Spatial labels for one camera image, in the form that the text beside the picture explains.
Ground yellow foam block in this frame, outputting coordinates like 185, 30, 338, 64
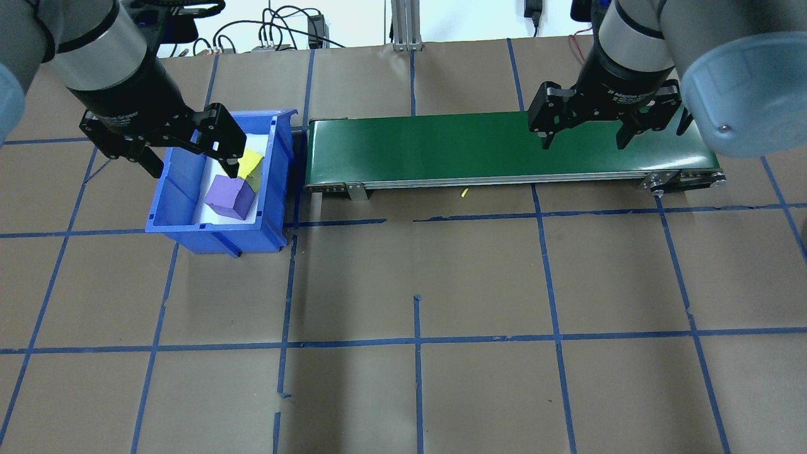
236, 148, 264, 193

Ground purple foam block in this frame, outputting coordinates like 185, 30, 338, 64
204, 175, 257, 221

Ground white foam pad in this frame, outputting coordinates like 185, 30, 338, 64
200, 131, 273, 226

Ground blue plastic bin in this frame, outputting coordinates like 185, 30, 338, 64
144, 108, 299, 258

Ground green conveyor belt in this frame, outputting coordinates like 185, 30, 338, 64
304, 111, 727, 202

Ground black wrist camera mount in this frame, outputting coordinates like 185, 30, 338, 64
123, 0, 226, 44
571, 0, 609, 23

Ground aluminium extrusion post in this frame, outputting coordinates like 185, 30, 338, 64
391, 0, 424, 52

